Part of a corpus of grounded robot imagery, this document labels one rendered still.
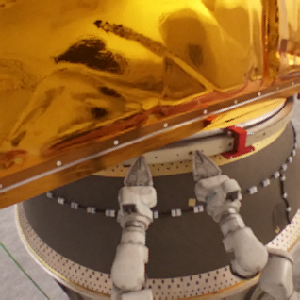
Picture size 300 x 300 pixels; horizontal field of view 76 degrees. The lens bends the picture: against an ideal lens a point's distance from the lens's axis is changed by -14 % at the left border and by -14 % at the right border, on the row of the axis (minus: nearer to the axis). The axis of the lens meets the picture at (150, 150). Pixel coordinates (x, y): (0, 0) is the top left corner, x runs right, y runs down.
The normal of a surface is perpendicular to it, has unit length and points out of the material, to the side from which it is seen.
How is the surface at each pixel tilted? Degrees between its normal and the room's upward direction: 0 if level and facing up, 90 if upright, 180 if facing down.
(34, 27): 86
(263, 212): 62
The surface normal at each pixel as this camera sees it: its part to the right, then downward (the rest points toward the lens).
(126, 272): -0.11, -0.73
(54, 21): 0.47, 0.31
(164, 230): -0.05, 0.04
